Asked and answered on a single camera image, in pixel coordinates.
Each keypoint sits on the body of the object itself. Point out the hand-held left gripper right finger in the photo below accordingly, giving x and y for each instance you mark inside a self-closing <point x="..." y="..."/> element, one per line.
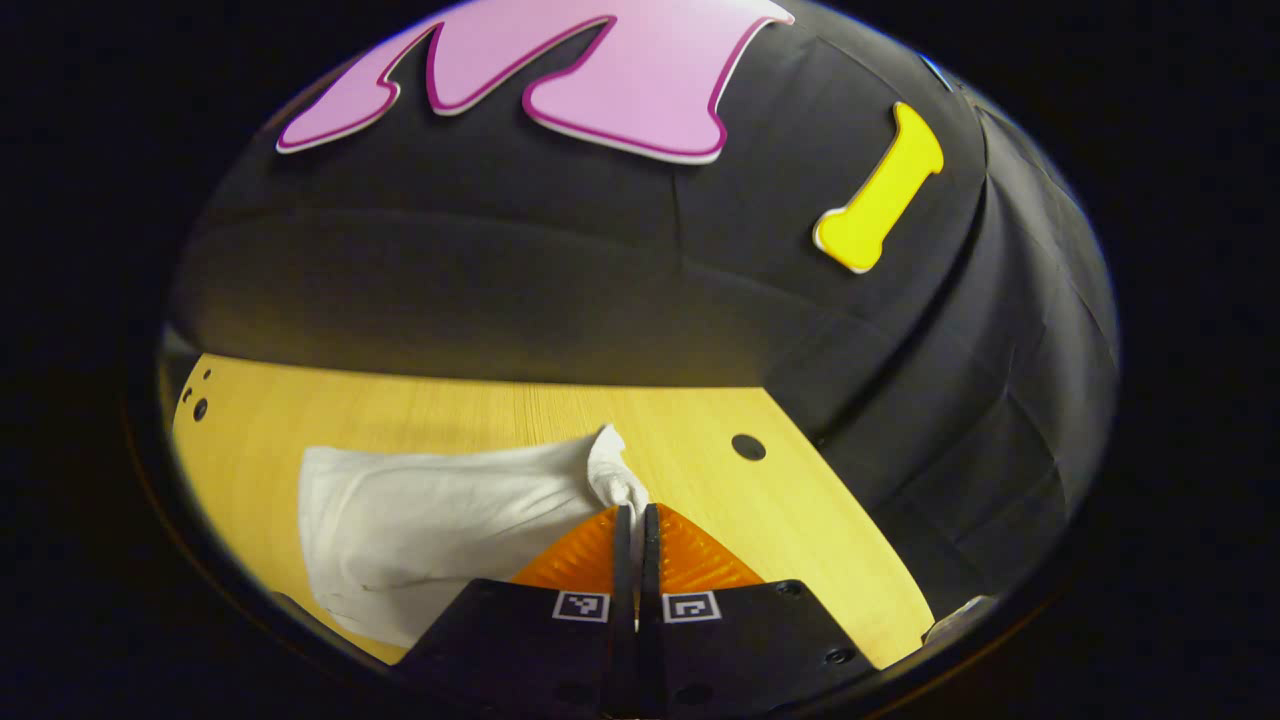
<point x="720" y="650"/>

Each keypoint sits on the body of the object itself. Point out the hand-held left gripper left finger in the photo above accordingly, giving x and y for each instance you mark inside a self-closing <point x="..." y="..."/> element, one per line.
<point x="560" y="650"/>

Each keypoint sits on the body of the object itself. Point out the white jeans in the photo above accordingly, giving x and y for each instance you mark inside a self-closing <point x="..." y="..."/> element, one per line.
<point x="420" y="520"/>

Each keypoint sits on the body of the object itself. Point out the black backdrop cloth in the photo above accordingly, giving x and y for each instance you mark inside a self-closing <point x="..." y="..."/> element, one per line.
<point x="600" y="260"/>

